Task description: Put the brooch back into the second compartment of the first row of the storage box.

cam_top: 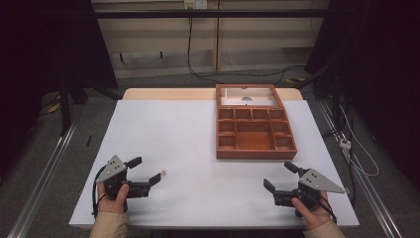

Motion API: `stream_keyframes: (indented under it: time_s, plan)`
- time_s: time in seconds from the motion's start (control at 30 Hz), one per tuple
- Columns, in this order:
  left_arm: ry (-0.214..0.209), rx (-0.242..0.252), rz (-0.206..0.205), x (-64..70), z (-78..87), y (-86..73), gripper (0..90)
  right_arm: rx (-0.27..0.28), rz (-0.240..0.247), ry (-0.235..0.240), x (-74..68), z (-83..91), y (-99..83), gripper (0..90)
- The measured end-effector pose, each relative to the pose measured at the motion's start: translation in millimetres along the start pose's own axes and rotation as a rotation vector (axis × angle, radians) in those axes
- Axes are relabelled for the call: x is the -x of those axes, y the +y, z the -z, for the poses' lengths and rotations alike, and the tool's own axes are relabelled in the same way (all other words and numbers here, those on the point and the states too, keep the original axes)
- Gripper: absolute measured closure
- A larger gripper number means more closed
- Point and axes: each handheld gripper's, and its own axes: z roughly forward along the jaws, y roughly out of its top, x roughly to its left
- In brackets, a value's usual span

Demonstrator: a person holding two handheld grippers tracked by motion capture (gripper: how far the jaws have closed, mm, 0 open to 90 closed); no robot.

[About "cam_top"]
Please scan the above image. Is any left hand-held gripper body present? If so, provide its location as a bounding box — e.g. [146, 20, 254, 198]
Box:
[95, 155, 152, 200]

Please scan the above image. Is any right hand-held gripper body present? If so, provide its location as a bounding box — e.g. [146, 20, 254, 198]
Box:
[272, 168, 346, 212]

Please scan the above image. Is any brown wooden compartment box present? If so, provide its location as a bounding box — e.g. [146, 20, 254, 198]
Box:
[215, 83, 298, 161]

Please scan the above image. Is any person's right hand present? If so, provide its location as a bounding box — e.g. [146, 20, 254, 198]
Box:
[291, 191, 332, 231]

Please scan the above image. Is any person's left hand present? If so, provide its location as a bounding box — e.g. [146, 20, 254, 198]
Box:
[96, 181, 130, 215]

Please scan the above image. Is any white table cover sheet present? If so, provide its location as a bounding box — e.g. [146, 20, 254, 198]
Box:
[68, 99, 361, 229]

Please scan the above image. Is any black metal stand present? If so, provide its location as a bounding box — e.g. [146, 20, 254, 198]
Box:
[57, 77, 90, 137]
[296, 62, 343, 125]

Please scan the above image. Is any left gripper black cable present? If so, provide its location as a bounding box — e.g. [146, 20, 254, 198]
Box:
[91, 166, 109, 218]

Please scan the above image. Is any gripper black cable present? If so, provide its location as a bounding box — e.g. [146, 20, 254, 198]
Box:
[91, 166, 109, 218]
[303, 189, 339, 226]

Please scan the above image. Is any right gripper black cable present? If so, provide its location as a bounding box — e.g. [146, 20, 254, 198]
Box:
[303, 189, 339, 226]

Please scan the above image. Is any aluminium floor rail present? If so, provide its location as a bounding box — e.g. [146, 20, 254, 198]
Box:
[6, 123, 78, 238]
[316, 100, 404, 238]

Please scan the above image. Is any white cable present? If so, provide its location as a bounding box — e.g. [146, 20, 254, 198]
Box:
[339, 104, 380, 178]

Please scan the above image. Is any long black wall cable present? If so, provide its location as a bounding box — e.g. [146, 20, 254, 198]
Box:
[186, 16, 306, 85]

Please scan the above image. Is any white wall socket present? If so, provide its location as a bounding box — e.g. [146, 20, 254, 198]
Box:
[183, 0, 209, 10]

